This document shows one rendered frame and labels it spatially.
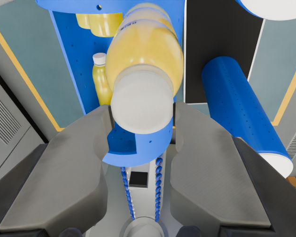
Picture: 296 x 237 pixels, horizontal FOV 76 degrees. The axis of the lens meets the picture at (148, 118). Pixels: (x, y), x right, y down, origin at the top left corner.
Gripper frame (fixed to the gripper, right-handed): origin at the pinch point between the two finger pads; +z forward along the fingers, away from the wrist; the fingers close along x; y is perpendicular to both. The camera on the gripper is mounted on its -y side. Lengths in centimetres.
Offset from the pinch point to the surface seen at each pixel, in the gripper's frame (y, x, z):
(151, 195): 110, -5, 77
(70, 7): -5.8, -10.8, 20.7
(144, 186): 72, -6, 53
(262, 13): -2.6, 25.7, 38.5
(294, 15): -2, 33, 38
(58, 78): 50, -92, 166
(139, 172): 69, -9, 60
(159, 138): 25.2, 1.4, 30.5
